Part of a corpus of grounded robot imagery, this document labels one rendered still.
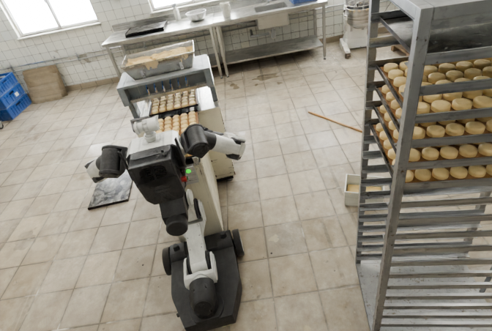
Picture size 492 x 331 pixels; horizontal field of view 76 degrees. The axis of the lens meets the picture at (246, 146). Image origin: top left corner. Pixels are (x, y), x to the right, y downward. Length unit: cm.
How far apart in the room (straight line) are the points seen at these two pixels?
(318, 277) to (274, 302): 35
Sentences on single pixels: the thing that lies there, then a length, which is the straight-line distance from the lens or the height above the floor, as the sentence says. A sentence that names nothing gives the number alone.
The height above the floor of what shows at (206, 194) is 55.
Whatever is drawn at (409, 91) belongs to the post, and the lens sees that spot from 95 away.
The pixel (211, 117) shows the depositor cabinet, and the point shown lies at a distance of 269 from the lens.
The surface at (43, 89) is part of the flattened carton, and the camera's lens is 673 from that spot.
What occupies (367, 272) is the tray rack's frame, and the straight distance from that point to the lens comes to 227.
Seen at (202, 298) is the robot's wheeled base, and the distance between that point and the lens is 202.
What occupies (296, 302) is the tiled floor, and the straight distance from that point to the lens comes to 231.
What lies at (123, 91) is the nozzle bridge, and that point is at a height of 115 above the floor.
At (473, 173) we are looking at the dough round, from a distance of 132.
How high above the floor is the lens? 205
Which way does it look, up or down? 35 degrees down
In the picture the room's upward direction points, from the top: 12 degrees counter-clockwise
